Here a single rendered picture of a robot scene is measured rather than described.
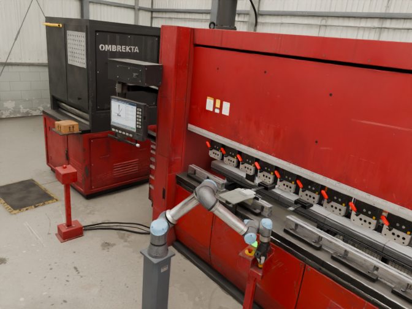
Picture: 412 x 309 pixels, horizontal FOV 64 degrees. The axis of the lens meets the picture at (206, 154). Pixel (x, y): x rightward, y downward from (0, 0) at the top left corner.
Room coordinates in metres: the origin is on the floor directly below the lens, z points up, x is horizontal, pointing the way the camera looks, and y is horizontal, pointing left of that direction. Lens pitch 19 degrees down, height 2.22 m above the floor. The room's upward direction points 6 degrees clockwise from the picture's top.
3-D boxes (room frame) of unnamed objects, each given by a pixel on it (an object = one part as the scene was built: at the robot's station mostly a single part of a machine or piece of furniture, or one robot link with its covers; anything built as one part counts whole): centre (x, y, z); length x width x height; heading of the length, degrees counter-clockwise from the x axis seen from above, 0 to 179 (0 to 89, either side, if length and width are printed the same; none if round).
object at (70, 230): (3.18, 1.44, 0.41); 0.25 x 0.20 x 0.83; 133
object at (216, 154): (2.95, -0.11, 1.26); 0.15 x 0.09 x 0.17; 43
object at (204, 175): (3.04, -0.03, 0.92); 0.50 x 0.06 x 0.10; 43
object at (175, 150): (3.47, 0.14, 1.15); 0.85 x 0.25 x 2.30; 133
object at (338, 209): (2.07, -0.93, 1.26); 0.15 x 0.09 x 0.17; 43
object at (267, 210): (2.60, -0.44, 0.92); 0.39 x 0.06 x 0.10; 43
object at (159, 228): (1.98, 0.27, 0.94); 0.13 x 0.12 x 0.14; 171
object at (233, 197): (2.54, -0.29, 1.00); 0.26 x 0.18 x 0.01; 133
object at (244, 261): (2.05, -0.43, 0.75); 0.20 x 0.16 x 0.18; 54
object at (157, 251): (1.97, 0.27, 0.82); 0.15 x 0.15 x 0.10
